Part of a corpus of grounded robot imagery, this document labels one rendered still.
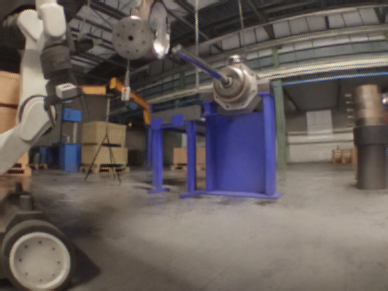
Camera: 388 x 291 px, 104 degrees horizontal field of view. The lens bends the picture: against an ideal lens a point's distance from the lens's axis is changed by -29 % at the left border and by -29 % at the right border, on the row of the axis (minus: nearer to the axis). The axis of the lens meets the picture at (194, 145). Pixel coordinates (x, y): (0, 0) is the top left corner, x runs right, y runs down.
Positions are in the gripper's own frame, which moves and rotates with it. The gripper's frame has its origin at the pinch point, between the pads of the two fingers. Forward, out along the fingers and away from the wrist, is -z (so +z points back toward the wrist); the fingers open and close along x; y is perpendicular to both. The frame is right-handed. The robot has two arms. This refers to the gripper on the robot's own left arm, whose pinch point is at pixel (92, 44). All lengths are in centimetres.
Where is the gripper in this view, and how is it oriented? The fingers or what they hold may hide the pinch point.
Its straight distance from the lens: 113.7
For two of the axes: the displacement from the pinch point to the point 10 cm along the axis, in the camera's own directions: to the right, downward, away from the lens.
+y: -0.6, -8.0, -6.0
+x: -1.8, 6.0, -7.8
